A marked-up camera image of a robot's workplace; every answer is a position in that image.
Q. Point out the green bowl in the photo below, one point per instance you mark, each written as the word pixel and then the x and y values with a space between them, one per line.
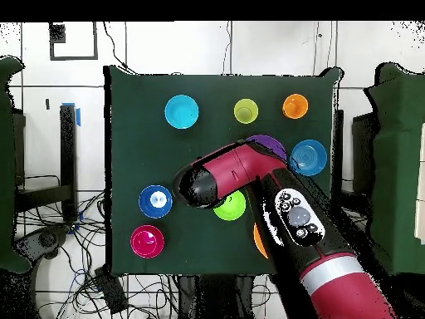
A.
pixel 234 209

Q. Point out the dark blue bowl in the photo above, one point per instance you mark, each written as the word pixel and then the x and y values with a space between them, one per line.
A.
pixel 146 207

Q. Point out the red-pink cup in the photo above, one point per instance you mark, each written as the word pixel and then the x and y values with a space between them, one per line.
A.
pixel 147 242

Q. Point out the red-pink bowl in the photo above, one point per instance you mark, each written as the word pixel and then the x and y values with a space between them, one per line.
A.
pixel 133 248

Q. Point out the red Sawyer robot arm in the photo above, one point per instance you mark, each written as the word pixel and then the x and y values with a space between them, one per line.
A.
pixel 345 292

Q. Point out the large purple bowl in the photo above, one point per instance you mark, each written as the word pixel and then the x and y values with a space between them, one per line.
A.
pixel 272 143

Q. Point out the dark green tablecloth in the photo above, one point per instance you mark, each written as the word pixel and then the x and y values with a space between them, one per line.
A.
pixel 149 149

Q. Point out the cyan bowl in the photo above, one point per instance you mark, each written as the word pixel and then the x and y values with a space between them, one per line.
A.
pixel 181 111

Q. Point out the yellow-green cup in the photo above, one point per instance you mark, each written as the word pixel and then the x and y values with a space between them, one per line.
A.
pixel 245 111

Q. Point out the large orange bowl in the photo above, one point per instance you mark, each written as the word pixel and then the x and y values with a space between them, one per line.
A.
pixel 259 241

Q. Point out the blue ribbed bowl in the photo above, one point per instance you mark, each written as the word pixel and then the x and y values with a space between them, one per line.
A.
pixel 310 157

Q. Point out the orange cup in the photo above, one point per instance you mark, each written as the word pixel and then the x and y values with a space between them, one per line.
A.
pixel 295 106

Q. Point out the black floor box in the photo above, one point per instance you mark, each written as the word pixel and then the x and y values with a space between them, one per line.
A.
pixel 111 292

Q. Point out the black crossbar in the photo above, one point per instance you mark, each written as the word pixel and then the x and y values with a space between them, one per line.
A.
pixel 43 196

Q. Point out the neighbouring green cloth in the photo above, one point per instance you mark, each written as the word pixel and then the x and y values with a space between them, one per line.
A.
pixel 395 166
pixel 6 166

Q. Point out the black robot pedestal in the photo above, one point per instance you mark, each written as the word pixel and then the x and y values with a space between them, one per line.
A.
pixel 212 299

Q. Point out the black post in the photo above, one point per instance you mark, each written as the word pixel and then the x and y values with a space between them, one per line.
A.
pixel 68 159

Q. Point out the black square frame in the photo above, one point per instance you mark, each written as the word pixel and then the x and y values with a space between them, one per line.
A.
pixel 95 43

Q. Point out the grey pedestal foot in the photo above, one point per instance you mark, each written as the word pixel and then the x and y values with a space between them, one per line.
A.
pixel 46 239

